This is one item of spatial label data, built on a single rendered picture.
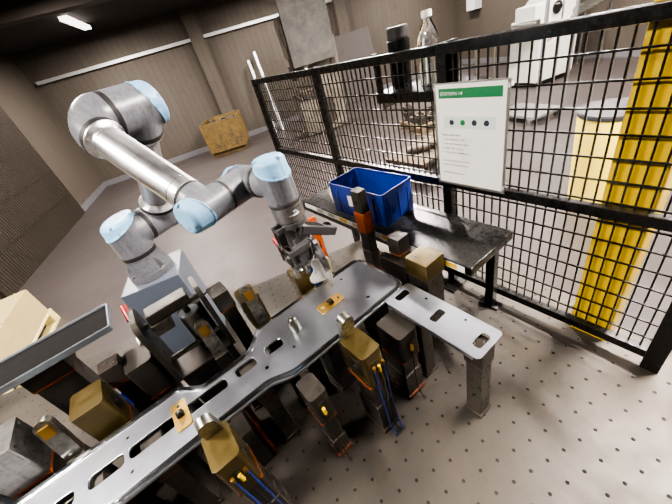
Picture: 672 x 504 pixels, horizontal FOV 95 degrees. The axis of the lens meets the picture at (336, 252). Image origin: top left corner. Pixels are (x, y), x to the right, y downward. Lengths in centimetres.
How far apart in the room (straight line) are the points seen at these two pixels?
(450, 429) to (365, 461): 25
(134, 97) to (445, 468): 122
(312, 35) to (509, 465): 656
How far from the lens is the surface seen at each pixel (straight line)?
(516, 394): 110
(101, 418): 102
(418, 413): 105
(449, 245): 103
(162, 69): 920
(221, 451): 75
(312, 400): 78
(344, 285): 99
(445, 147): 109
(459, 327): 83
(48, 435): 104
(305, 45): 675
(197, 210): 69
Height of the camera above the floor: 164
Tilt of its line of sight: 34 degrees down
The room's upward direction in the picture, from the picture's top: 17 degrees counter-clockwise
